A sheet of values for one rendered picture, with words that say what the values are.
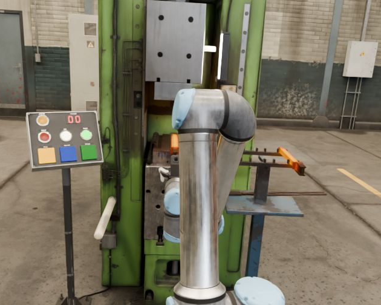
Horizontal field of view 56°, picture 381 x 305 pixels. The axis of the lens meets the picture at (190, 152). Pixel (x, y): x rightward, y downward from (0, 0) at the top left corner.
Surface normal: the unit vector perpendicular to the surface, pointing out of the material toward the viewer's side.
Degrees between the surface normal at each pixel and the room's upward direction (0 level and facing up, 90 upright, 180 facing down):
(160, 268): 90
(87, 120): 60
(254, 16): 90
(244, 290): 5
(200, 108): 73
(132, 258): 90
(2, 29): 90
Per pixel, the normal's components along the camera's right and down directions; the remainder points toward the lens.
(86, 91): 0.06, 0.26
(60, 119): 0.43, -0.26
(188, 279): -0.54, -0.01
